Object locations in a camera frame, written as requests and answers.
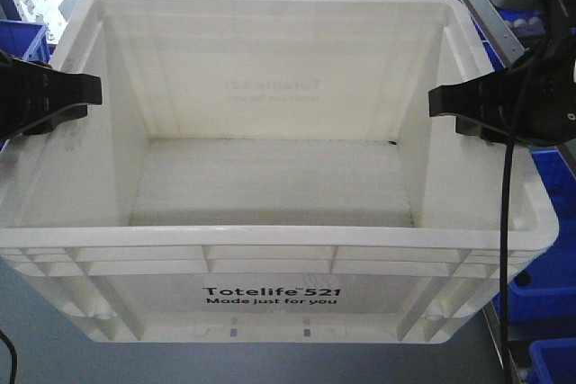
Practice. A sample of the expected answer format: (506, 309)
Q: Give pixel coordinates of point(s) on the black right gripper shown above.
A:
(539, 88)

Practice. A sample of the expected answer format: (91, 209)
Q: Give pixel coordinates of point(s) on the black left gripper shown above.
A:
(50, 97)

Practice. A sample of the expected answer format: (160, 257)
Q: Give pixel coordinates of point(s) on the white plastic Totelife tote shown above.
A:
(260, 171)

